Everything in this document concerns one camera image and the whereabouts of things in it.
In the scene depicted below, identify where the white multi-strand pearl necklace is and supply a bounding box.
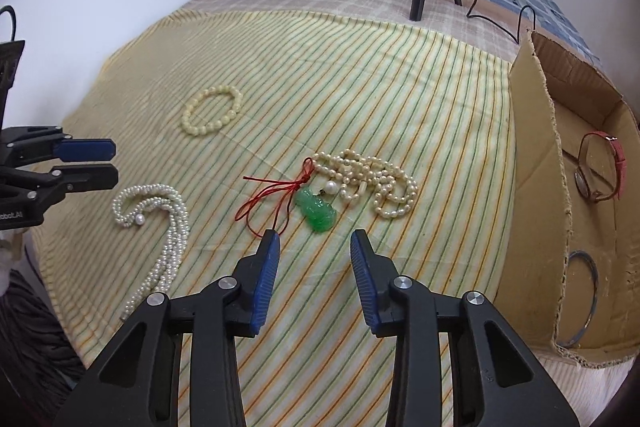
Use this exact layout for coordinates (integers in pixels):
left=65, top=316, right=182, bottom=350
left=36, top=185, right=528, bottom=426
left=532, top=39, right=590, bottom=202
left=113, top=183, right=191, bottom=320

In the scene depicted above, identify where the green jade pendant red cord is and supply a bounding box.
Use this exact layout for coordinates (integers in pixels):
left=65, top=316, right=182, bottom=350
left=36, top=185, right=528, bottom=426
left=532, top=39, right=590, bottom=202
left=235, top=158, right=337, bottom=240

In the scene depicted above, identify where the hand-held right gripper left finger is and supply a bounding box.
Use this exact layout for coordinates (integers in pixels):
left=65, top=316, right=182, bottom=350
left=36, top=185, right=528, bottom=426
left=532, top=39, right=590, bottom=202
left=52, top=229, right=282, bottom=427

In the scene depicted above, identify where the grey metal bangle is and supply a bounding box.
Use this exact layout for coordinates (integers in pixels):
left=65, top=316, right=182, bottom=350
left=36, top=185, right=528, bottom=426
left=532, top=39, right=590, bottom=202
left=555, top=250, right=599, bottom=349

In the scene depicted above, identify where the cream pearl necklace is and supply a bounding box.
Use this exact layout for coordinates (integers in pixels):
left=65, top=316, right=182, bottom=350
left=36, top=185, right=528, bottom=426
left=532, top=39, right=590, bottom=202
left=312, top=148, right=419, bottom=220

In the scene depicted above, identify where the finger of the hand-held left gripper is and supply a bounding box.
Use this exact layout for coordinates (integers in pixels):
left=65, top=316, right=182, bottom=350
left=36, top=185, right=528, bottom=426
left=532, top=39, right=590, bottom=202
left=0, top=163, right=120, bottom=228
left=0, top=125, right=117, bottom=168

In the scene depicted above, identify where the cream bead bracelet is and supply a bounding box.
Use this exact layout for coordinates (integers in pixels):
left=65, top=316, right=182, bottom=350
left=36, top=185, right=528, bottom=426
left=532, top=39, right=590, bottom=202
left=181, top=84, right=244, bottom=138

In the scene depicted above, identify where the red strap wristwatch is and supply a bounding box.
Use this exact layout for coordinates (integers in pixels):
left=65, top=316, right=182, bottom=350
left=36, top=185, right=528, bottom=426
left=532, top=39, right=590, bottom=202
left=572, top=131, right=628, bottom=202

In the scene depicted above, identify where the beige checked blanket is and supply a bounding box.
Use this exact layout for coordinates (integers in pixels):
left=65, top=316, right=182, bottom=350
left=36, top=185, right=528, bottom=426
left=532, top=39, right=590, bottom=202
left=190, top=0, right=546, bottom=58

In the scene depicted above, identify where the cardboard box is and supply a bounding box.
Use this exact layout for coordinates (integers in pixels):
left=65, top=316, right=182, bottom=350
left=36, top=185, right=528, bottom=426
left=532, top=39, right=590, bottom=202
left=507, top=29, right=640, bottom=370

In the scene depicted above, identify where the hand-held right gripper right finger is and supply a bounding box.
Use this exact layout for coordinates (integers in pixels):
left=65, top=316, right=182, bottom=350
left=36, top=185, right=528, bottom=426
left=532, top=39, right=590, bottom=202
left=350, top=229, right=581, bottom=427

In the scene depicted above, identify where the dark ribbed cloth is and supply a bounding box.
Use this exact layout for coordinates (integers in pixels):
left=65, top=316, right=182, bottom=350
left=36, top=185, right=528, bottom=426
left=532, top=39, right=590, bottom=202
left=0, top=269, right=86, bottom=388

